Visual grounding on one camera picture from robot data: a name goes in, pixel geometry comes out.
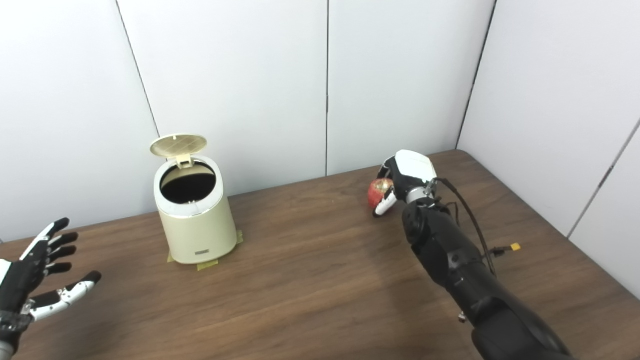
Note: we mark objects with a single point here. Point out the cream-colored bin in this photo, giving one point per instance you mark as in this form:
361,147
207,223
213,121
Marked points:
197,230

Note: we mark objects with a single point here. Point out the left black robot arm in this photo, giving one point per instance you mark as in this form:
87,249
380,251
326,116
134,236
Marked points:
6,345

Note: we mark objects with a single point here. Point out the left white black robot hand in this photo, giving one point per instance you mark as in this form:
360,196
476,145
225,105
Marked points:
20,285

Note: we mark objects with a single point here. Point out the cream round bin lid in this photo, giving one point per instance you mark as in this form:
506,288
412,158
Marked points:
177,145

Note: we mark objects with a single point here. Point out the red apple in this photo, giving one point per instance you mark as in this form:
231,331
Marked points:
377,195

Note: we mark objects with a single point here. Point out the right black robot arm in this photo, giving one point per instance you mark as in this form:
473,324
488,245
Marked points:
460,265

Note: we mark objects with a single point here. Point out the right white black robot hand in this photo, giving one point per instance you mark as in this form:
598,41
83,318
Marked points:
412,172

